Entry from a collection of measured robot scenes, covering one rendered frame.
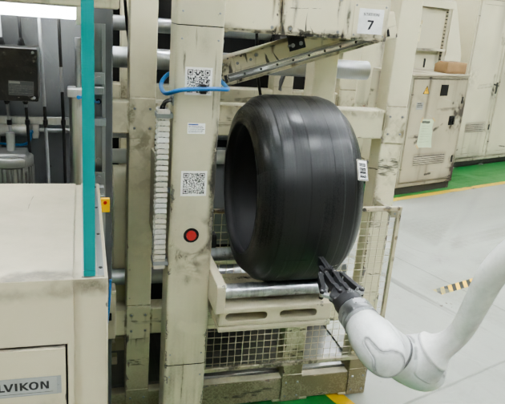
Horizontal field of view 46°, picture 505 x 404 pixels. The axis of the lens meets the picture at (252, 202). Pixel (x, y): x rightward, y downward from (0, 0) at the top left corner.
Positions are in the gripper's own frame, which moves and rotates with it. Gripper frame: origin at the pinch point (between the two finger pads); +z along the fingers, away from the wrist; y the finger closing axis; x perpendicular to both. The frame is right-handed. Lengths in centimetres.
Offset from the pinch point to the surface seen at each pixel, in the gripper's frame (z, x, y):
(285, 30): 55, -55, 2
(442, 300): 146, 125, -161
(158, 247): 21.5, 4.2, 43.6
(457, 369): 74, 115, -123
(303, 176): 6.0, -25.0, 8.0
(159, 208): 23.3, -7.6, 43.4
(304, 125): 17.0, -35.7, 5.5
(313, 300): 10.6, 18.8, -3.7
